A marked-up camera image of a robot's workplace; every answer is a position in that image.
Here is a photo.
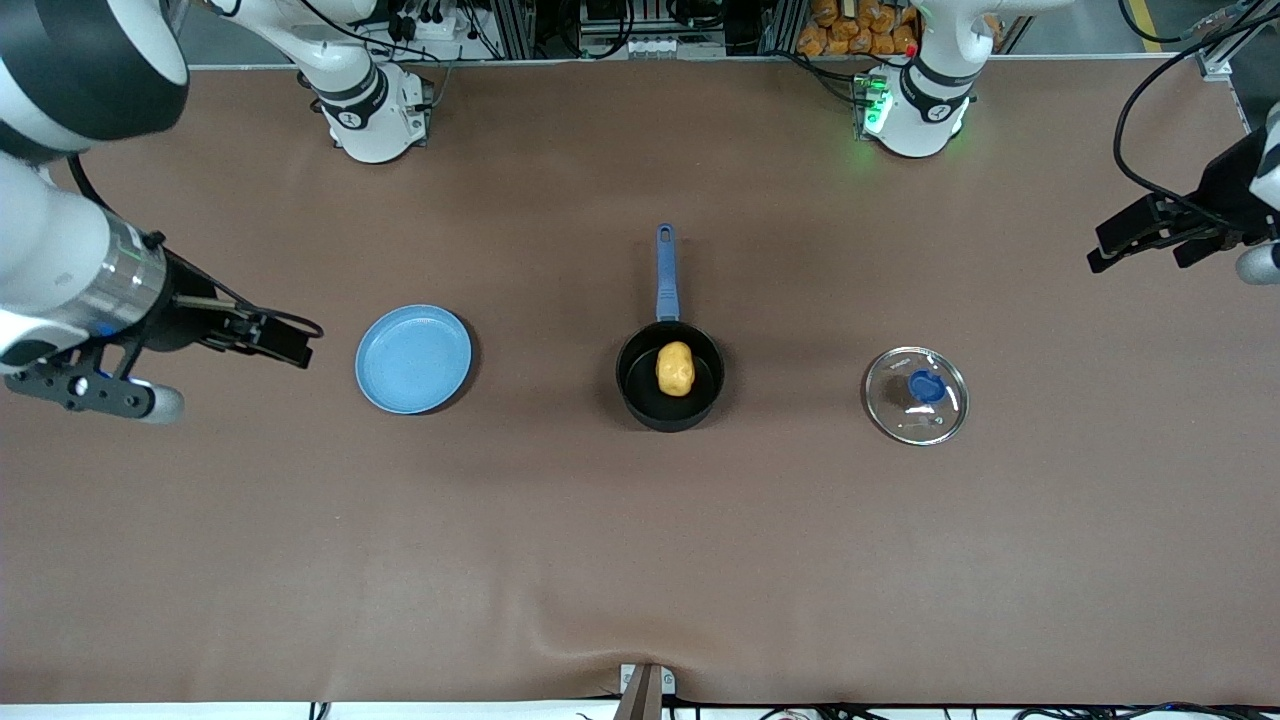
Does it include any glass lid with blue knob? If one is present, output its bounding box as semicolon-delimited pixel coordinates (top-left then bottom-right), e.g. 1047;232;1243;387
863;345;971;447

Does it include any yellow potato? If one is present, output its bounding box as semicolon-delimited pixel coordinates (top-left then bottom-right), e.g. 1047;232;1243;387
655;341;697;398

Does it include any grey connector block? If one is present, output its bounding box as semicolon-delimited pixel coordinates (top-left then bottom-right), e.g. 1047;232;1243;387
580;30;673;60

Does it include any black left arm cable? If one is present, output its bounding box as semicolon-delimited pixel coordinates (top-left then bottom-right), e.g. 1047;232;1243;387
1112;0;1280;227

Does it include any metal table clamp bracket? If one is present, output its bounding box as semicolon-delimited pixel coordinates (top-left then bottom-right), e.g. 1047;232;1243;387
612;662;677;720

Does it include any white power strip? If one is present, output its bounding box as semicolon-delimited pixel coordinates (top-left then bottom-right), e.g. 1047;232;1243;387
393;8;463;44

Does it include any black pot with blue handle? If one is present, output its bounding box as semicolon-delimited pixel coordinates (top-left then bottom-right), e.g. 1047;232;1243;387
614;222;727;433

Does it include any aluminium frame profile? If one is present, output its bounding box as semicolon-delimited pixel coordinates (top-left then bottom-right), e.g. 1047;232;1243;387
1180;0;1280;83

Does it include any brown table cloth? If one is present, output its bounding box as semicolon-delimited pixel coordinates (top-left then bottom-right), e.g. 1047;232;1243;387
0;55;1280;707

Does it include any blue round plate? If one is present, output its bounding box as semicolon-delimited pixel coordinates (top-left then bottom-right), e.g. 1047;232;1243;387
355;304;473;416

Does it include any bag of orange buns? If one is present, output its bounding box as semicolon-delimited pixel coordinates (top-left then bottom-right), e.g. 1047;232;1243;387
797;0;922;59

